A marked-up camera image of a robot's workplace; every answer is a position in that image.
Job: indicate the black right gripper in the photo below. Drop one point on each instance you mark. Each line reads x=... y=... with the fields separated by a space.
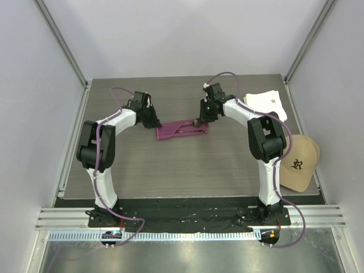
x=203 y=115

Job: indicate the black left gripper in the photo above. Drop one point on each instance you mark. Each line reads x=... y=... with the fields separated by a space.
x=154 y=123

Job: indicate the dark metal spoon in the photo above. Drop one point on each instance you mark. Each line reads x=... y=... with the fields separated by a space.
x=194 y=123

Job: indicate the magenta cloth napkin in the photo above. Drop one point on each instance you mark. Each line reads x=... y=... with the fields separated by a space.
x=184 y=128

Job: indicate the dark metal fork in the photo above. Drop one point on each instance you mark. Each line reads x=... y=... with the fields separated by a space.
x=192 y=131

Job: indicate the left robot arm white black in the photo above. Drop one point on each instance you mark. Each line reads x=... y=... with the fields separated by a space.
x=96 y=152

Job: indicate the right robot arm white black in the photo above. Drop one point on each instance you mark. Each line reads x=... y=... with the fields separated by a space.
x=265 y=138

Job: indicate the white folded towel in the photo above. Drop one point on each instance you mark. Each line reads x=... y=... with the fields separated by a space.
x=266 y=102

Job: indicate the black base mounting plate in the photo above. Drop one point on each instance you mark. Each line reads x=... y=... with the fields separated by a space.
x=189 y=215

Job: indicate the tan baseball cap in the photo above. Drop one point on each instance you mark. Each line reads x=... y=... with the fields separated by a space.
x=297 y=168

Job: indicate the aluminium frame post left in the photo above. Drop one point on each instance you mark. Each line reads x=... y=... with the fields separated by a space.
x=50 y=22

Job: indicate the aluminium frame post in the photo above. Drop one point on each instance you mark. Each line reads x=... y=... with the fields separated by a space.
x=310 y=38
x=50 y=22

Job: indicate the aluminium frame post right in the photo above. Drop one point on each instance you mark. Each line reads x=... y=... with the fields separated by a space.
x=310 y=38

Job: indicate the slotted cable duct strip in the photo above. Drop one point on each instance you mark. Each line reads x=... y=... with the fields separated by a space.
x=113 y=235

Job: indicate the aluminium front rail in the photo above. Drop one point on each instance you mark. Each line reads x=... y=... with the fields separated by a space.
x=316 y=216

